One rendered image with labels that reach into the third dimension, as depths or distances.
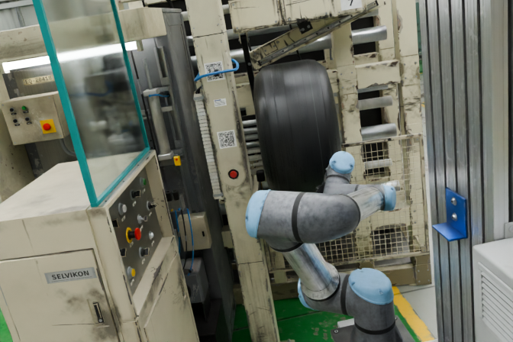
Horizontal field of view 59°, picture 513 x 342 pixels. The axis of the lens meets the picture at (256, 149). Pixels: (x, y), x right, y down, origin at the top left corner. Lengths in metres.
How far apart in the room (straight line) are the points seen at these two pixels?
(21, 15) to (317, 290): 10.93
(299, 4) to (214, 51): 0.47
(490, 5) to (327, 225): 0.52
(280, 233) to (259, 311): 1.29
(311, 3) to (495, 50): 1.36
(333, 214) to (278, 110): 0.79
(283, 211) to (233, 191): 1.00
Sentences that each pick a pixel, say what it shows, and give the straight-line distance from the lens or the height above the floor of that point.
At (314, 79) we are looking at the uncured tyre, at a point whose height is 1.43.
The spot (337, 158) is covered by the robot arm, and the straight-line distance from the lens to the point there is 1.43.
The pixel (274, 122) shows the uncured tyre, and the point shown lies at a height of 1.31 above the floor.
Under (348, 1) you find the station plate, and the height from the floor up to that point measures 1.70.
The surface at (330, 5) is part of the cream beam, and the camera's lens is 2.13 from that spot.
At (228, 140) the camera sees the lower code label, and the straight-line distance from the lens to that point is 1.93.
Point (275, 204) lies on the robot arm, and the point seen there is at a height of 1.29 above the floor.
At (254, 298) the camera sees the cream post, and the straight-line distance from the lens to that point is 2.26.
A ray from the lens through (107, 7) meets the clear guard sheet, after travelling 1.70.
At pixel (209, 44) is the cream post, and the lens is 1.88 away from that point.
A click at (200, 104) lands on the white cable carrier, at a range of 1.93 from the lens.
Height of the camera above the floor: 1.70
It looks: 16 degrees down
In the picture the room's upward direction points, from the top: 9 degrees counter-clockwise
